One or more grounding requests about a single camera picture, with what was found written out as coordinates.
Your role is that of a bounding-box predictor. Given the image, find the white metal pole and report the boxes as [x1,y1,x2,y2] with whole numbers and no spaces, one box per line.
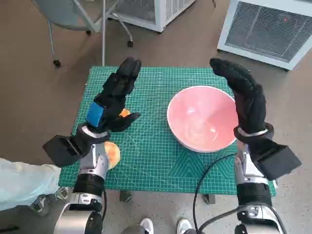
[101,0,108,66]

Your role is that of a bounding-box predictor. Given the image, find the white mesh cabinet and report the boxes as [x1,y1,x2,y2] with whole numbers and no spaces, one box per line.
[216,0,312,71]
[107,0,197,34]

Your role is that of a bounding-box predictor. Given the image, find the green cutting mat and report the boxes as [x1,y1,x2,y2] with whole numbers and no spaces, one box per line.
[58,65,277,195]

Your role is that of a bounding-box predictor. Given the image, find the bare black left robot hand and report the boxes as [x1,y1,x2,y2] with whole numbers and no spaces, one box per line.
[85,57,142,134]

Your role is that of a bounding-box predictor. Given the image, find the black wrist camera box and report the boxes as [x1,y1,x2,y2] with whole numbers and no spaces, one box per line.
[253,141,302,181]
[42,135,83,168]

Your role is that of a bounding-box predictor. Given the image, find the round bread bun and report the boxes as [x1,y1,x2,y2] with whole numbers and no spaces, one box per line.
[103,141,121,169]

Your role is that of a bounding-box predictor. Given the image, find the white shoe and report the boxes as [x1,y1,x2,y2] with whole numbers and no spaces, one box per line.
[176,218,193,234]
[140,218,154,234]

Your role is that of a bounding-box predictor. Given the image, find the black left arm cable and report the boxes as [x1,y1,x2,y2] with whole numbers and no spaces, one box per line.
[102,186,109,234]

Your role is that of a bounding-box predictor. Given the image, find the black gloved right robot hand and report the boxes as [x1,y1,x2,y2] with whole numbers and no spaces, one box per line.
[209,58,267,135]

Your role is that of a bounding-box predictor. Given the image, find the grey robot torso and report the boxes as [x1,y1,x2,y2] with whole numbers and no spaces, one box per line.
[120,224,147,234]

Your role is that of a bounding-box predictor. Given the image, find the pink bowl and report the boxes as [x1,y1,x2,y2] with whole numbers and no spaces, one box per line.
[167,85,239,154]

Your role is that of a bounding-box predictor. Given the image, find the metal caster frame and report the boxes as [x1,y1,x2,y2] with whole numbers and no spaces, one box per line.
[30,187,70,216]

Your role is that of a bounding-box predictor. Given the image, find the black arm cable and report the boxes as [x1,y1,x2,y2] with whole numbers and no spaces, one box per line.
[102,186,109,234]
[192,154,239,234]

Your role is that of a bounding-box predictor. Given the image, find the grey office chair on casters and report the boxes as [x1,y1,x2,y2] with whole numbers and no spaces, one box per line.
[31,0,135,67]

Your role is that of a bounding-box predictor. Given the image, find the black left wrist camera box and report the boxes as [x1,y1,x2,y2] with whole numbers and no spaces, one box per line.
[42,135,83,168]

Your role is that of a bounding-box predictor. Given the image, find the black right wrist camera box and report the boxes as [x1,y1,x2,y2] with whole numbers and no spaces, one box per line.
[253,141,302,181]

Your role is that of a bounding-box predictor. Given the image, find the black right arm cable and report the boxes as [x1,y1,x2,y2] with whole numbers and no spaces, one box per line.
[192,154,239,234]

